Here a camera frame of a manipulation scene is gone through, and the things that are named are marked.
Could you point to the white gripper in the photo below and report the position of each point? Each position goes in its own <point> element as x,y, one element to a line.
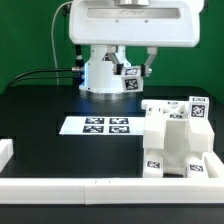
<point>160,23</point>

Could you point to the white cube nut with tag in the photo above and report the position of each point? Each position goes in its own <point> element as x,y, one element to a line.
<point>131,79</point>

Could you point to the white chair side frame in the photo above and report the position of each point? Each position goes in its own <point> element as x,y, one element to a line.
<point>198,132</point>

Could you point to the small white cube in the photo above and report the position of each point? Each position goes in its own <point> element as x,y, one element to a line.
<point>198,107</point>

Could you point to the white chair seat block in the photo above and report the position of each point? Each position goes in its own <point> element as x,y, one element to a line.
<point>175,147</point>

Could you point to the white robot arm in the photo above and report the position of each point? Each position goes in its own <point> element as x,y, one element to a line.
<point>100,81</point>

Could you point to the white flat chair panel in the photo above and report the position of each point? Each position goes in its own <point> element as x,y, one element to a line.
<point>99,125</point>

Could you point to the white border fence frame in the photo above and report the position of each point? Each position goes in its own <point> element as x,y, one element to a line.
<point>80,170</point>

